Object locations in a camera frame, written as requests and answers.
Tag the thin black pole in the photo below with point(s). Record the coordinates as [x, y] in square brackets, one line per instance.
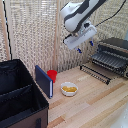
[6, 30]

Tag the black toaster oven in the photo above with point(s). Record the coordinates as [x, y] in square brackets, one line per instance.
[115, 43]

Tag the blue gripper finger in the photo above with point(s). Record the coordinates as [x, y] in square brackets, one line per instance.
[91, 43]
[79, 50]

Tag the beige woven folding screen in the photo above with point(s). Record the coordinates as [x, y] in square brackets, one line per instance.
[30, 33]

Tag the red plastic cup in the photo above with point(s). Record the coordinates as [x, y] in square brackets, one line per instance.
[52, 76]

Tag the yellow food pieces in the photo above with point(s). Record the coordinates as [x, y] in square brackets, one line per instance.
[69, 89]

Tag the dark blue book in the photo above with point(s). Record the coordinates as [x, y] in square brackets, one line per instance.
[43, 80]

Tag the white bowl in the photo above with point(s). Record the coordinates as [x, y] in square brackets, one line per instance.
[68, 93]

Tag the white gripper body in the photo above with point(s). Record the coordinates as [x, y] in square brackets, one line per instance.
[80, 36]

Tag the black fabric storage box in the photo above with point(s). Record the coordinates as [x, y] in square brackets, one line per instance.
[20, 96]

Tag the white black Franka robot arm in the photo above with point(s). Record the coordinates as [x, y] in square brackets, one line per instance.
[76, 13]

